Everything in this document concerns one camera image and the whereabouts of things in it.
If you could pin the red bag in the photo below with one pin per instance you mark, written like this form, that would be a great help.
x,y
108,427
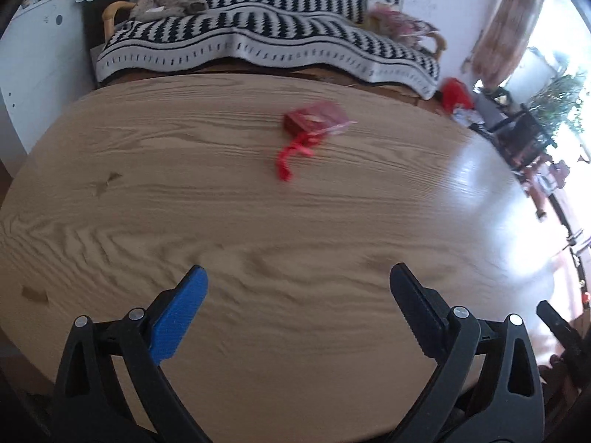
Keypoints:
x,y
457,94

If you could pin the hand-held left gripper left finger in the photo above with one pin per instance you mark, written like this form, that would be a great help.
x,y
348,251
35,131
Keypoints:
x,y
180,323

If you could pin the pink plush toy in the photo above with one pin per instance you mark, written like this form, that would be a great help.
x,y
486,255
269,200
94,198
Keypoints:
x,y
397,23

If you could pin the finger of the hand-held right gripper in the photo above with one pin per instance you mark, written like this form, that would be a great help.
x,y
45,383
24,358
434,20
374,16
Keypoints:
x,y
558,325

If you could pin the rattan sofa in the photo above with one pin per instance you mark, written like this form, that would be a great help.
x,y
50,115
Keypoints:
x,y
111,9

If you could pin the brown patterned curtain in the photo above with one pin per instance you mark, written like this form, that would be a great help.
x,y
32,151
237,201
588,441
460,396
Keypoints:
x,y
508,23

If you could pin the red cigarette packet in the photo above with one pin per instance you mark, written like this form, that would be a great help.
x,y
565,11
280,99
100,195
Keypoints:
x,y
314,117

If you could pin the red plastic strip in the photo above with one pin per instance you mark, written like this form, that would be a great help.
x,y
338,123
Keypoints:
x,y
288,157

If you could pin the green potted plant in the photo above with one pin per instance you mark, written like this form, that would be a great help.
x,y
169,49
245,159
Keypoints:
x,y
561,97

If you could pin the black metal rack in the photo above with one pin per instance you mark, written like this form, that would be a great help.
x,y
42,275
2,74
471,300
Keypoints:
x,y
526,134

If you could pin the white cabinet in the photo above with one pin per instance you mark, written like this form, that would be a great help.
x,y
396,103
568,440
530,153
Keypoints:
x,y
46,55

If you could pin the black and white striped blanket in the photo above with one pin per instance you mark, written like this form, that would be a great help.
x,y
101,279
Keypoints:
x,y
277,32

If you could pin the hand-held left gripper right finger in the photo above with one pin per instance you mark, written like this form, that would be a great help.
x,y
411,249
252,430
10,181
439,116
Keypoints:
x,y
420,314

